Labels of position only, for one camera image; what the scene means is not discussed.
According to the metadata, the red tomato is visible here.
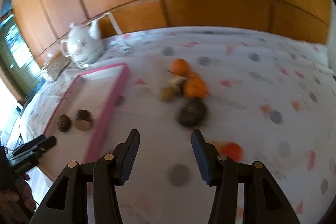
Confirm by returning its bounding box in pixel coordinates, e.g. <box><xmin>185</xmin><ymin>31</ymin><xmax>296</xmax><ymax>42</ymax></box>
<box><xmin>219</xmin><ymin>142</ymin><xmax>244</xmax><ymax>162</ymax></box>

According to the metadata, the orange mandarin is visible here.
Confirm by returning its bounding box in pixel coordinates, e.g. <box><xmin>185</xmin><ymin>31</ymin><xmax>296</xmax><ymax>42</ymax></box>
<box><xmin>183</xmin><ymin>78</ymin><xmax>208</xmax><ymax>99</ymax></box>
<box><xmin>170</xmin><ymin>59</ymin><xmax>191</xmax><ymax>77</ymax></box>

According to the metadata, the small longan fruit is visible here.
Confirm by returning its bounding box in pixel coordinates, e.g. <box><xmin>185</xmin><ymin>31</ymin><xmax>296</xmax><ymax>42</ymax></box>
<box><xmin>209</xmin><ymin>140</ymin><xmax>223</xmax><ymax>152</ymax></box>
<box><xmin>159</xmin><ymin>86</ymin><xmax>177</xmax><ymax>102</ymax></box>

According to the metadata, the small orange carrot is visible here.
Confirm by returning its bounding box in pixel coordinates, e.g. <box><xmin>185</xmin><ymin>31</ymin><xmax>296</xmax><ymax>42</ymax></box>
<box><xmin>187</xmin><ymin>72</ymin><xmax>202</xmax><ymax>81</ymax></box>

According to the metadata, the person's left hand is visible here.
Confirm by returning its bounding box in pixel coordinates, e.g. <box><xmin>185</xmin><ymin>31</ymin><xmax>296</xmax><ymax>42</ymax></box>
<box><xmin>1</xmin><ymin>173</ymin><xmax>37</xmax><ymax>223</ymax></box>

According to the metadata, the pink shallow tray box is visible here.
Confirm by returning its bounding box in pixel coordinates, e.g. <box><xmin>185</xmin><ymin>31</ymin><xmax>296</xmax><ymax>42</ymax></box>
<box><xmin>39</xmin><ymin>63</ymin><xmax>130</xmax><ymax>181</ymax></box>

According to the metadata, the silver tissue box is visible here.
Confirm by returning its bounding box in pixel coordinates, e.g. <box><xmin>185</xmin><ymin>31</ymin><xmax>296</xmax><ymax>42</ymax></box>
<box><xmin>41</xmin><ymin>53</ymin><xmax>71</xmax><ymax>83</ymax></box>

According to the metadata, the patterned white tablecloth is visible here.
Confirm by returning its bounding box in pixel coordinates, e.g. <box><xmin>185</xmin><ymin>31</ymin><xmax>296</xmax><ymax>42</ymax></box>
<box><xmin>99</xmin><ymin>28</ymin><xmax>335</xmax><ymax>223</ymax></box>

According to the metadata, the white ceramic electric kettle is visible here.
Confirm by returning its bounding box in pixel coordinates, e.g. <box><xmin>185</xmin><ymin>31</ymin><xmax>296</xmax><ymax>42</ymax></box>
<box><xmin>60</xmin><ymin>19</ymin><xmax>105</xmax><ymax>69</ymax></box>

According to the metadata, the window frame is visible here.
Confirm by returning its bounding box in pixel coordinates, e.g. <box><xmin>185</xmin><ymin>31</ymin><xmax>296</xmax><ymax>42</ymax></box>
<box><xmin>1</xmin><ymin>0</ymin><xmax>44</xmax><ymax>105</ymax></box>

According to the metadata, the white power cord with plug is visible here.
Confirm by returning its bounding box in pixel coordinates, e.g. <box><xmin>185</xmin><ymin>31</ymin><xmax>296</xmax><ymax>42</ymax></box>
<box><xmin>90</xmin><ymin>12</ymin><xmax>132</xmax><ymax>53</ymax></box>

